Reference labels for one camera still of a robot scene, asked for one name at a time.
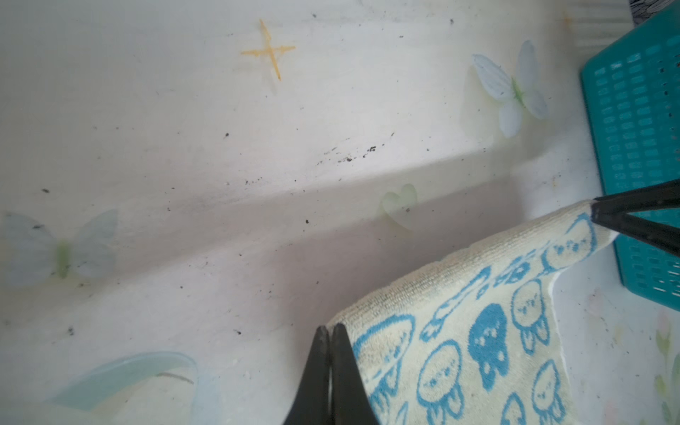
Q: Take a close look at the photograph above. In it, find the blue patterned towel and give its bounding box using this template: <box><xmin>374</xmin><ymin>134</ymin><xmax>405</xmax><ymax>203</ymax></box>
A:
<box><xmin>335</xmin><ymin>201</ymin><xmax>614</xmax><ymax>424</ymax></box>

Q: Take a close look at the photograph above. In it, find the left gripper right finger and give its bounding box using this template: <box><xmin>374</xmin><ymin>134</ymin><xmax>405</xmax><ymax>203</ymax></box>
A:
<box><xmin>330</xmin><ymin>323</ymin><xmax>378</xmax><ymax>425</ymax></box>

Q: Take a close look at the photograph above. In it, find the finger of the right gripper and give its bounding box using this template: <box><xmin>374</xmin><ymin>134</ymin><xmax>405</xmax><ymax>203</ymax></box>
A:
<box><xmin>593</xmin><ymin>179</ymin><xmax>680</xmax><ymax>215</ymax></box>
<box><xmin>591</xmin><ymin>212</ymin><xmax>679</xmax><ymax>257</ymax></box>

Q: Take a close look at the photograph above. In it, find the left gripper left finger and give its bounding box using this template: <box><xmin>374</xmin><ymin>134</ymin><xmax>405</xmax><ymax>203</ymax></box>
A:
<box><xmin>283</xmin><ymin>326</ymin><xmax>331</xmax><ymax>425</ymax></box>

